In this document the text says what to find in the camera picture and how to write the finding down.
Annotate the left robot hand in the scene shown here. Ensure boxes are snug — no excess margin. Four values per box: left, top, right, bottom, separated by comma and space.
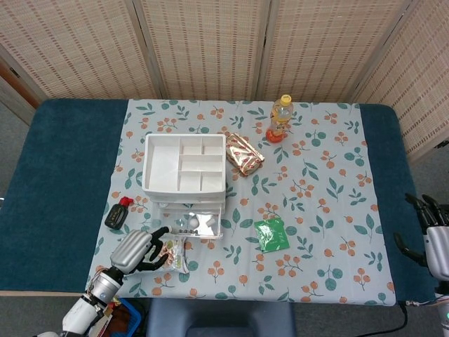
110, 226, 173, 275

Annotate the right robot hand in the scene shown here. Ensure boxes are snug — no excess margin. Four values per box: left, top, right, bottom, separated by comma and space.
392, 192, 449, 278

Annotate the clear drawer with beaded handle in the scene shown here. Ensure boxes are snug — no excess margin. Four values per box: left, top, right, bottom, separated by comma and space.
152, 201, 225, 240

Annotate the white plastic drawer organizer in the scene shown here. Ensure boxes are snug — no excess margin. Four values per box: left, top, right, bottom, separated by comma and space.
142, 132, 227, 213

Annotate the black ink bottle red cap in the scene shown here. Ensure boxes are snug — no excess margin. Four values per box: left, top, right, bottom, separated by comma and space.
104, 196, 133, 231

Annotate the white nut snack bag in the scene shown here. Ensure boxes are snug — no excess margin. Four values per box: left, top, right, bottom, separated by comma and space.
154, 235, 190, 275

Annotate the blue plastic basket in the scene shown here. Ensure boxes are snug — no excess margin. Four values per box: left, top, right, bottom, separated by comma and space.
105, 298, 143, 337

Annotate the teal blue table cover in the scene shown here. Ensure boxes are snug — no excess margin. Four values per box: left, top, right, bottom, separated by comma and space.
0, 98, 441, 299

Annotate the blue-grey chair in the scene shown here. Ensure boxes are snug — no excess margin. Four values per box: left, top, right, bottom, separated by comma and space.
145, 298, 295, 337

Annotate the floral leaf print tablecloth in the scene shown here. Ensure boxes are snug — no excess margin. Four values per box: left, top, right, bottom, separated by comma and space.
85, 99, 397, 305

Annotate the green tea sachet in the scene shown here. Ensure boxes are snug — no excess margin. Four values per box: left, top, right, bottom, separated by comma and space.
253, 217, 290, 253

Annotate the gold foil snack packet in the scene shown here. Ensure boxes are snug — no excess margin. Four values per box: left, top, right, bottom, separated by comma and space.
224, 132, 266, 176

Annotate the brown wooden door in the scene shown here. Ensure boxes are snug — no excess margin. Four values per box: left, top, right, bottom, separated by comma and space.
0, 58, 41, 110

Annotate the orange iced tea bottle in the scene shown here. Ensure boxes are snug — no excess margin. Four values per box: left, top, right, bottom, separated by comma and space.
265, 93, 295, 143

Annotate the woven bamboo folding screen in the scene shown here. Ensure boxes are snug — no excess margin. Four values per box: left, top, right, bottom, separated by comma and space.
0, 0, 449, 166

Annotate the black power cable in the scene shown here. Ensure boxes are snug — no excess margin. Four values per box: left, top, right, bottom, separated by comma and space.
396, 300, 410, 337

